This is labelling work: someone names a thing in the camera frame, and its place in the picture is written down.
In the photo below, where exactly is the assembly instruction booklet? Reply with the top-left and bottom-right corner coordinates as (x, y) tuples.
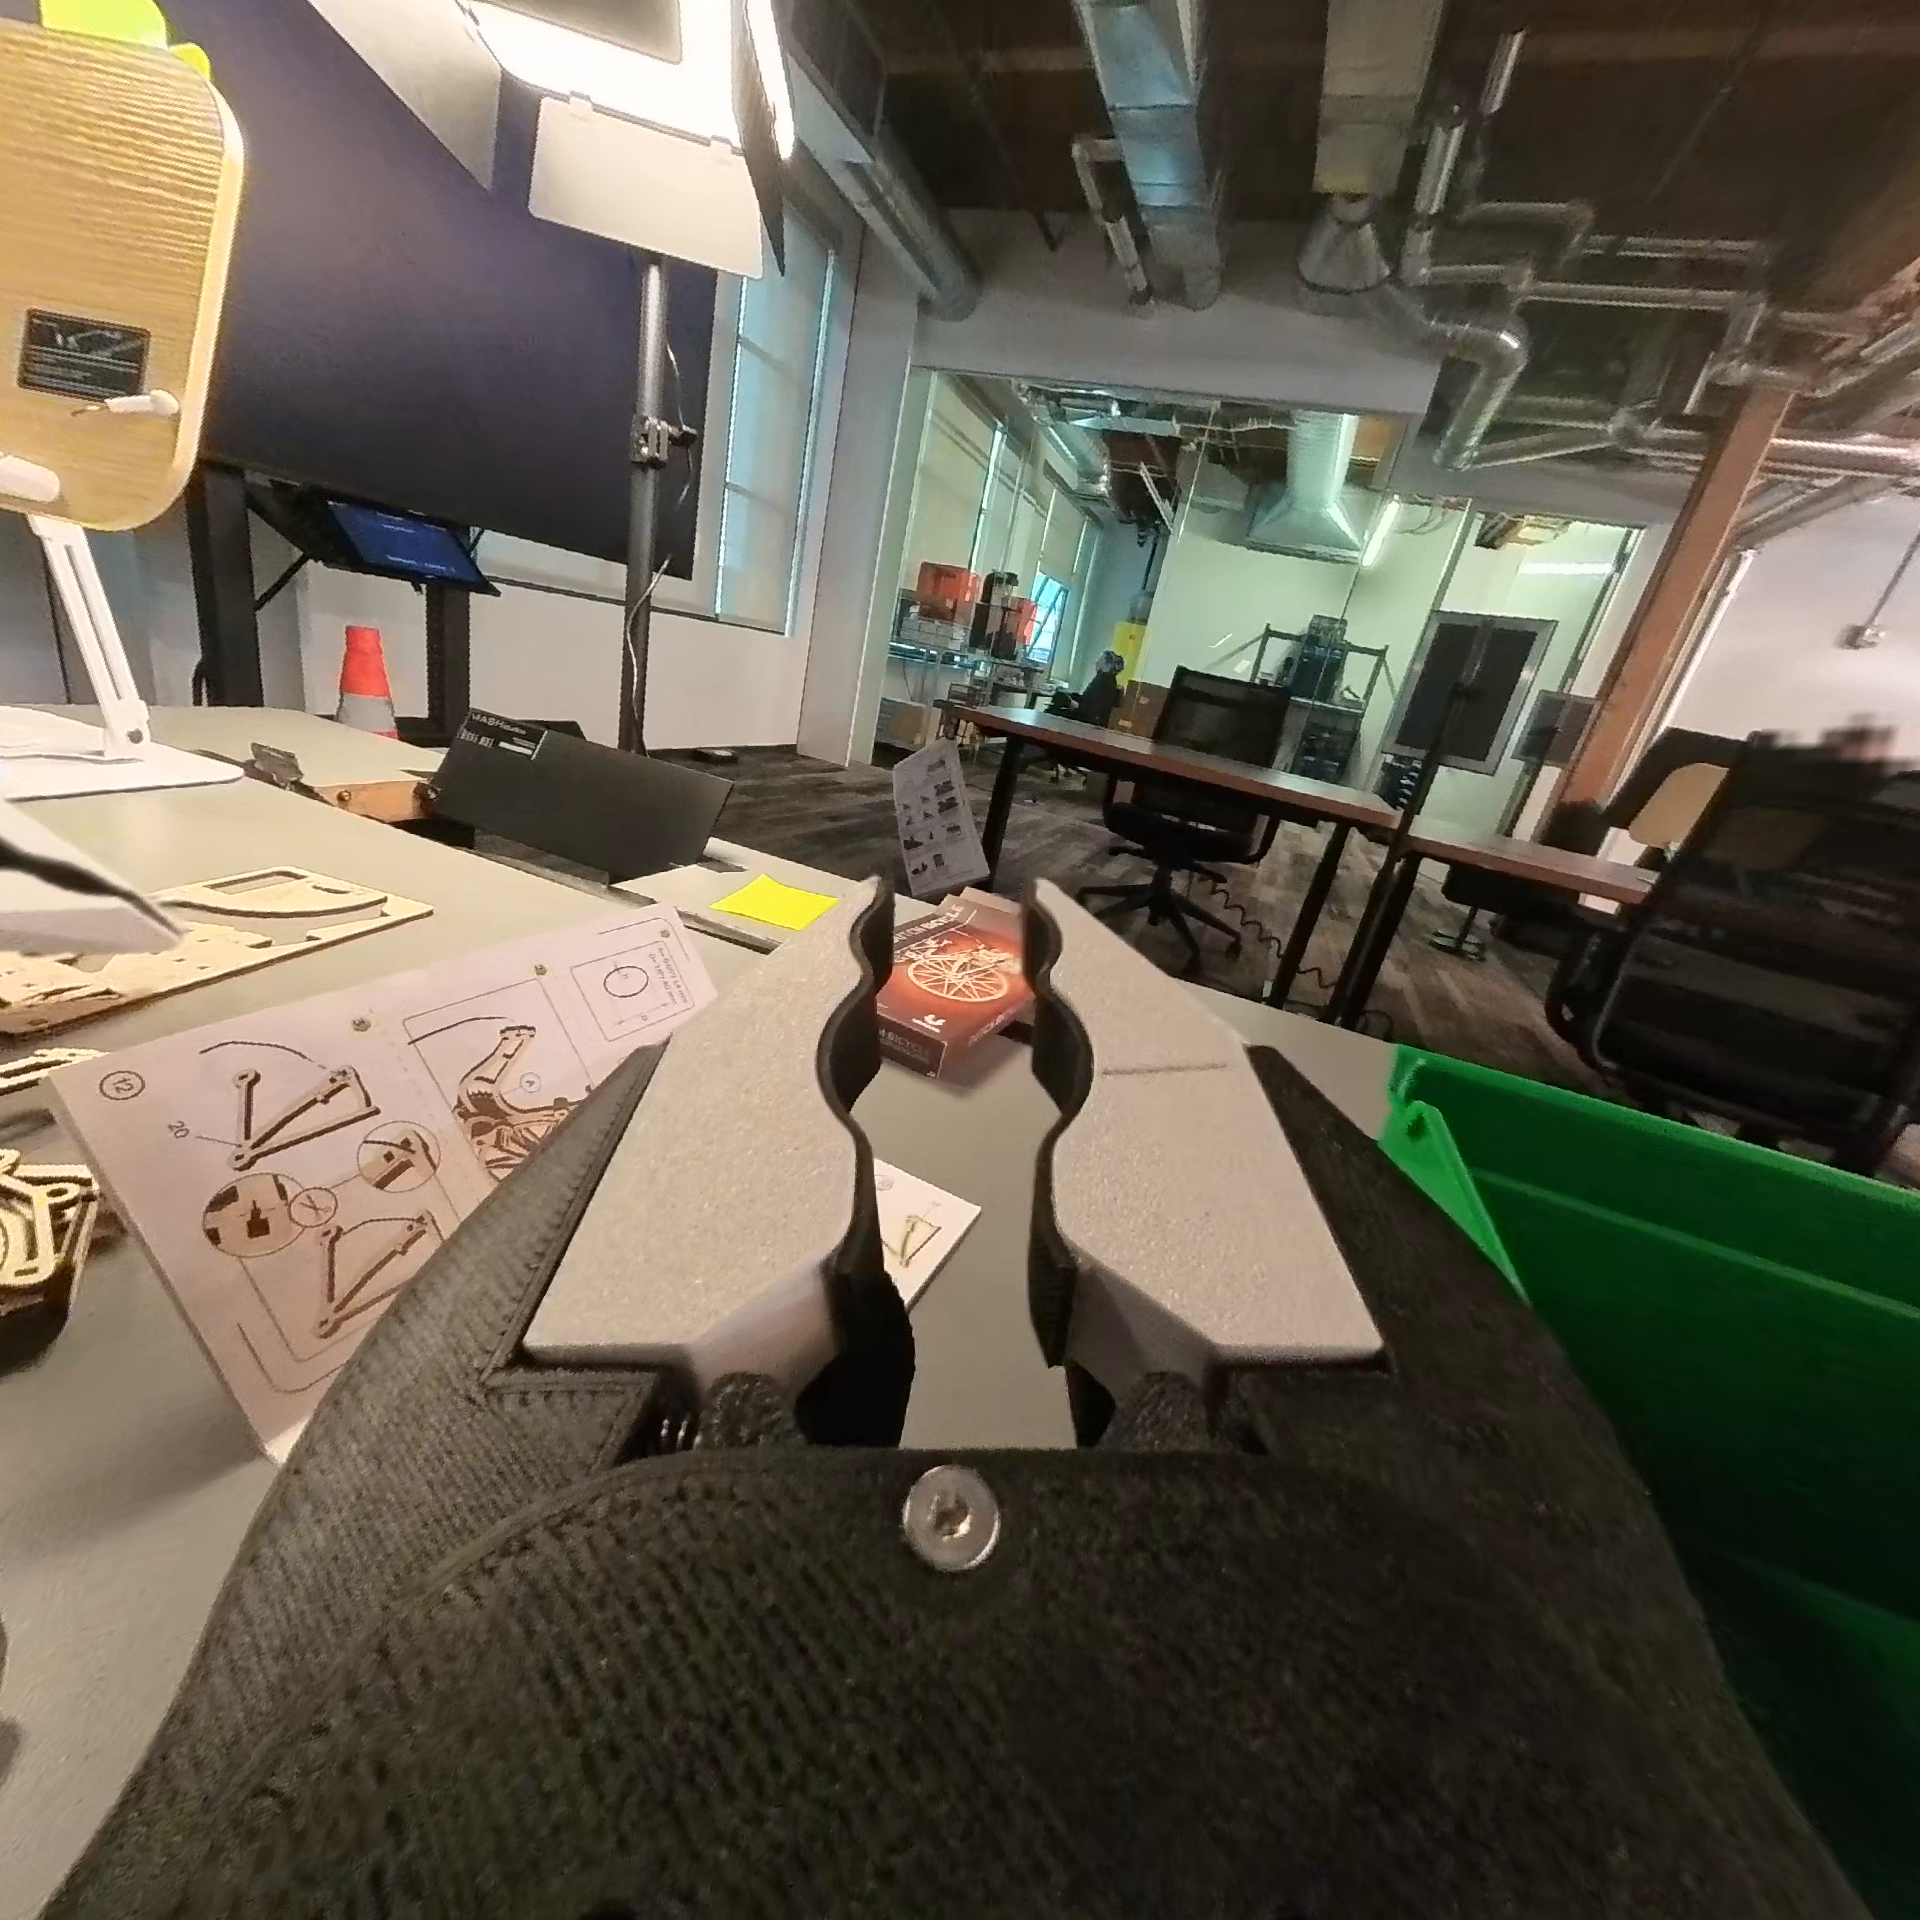
(54, 901), (984, 1462)

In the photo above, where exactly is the brown clipboard with clip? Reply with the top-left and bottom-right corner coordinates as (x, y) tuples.
(247, 740), (444, 826)

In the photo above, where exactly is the small tablet on black stand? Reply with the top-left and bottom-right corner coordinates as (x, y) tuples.
(247, 479), (499, 750)

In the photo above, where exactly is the orange traffic cone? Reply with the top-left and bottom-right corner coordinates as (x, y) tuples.
(334, 621), (404, 740)

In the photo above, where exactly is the large dark blue screen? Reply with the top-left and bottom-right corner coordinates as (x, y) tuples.
(157, 0), (722, 584)

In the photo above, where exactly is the pale wooden chair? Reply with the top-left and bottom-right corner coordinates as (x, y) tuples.
(1590, 757), (1736, 865)

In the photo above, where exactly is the wooden book stand white base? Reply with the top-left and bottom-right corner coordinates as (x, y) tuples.
(0, 21), (250, 800)

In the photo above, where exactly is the shelf with orange machines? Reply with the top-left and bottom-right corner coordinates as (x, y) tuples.
(884, 561), (1074, 707)

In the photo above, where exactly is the metal light stand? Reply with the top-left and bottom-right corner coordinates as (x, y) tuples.
(615, 255), (700, 755)

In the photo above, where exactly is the printed leaflet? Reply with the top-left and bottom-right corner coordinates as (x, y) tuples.
(892, 738), (992, 889)

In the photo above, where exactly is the green storage bin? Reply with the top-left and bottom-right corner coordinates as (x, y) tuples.
(1379, 1042), (1920, 1920)

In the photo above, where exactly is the wooden parts sheet curved cutout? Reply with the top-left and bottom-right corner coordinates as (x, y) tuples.
(0, 868), (437, 1039)

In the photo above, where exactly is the black mesh office chair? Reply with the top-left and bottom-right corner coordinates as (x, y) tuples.
(1545, 728), (1920, 1180)

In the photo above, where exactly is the neon yellow object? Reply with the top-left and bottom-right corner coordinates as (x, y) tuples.
(36, 0), (211, 49)

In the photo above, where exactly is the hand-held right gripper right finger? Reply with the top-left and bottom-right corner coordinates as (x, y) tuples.
(1023, 877), (1391, 1382)

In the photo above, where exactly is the studio light panel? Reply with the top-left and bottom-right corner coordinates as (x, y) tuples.
(450, 0), (805, 280)

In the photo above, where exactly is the dark red product box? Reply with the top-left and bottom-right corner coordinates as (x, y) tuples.
(874, 884), (1053, 1080)

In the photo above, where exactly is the black cable tray box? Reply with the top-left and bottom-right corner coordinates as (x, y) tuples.
(429, 704), (739, 886)

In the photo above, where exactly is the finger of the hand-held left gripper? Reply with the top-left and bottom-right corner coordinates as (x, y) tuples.
(0, 793), (152, 901)
(0, 854), (186, 956)

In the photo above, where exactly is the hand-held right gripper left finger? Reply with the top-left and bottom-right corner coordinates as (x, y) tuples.
(521, 877), (902, 1378)

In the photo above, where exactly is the wooden bicycle model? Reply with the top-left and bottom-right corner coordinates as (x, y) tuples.
(0, 1049), (129, 1322)

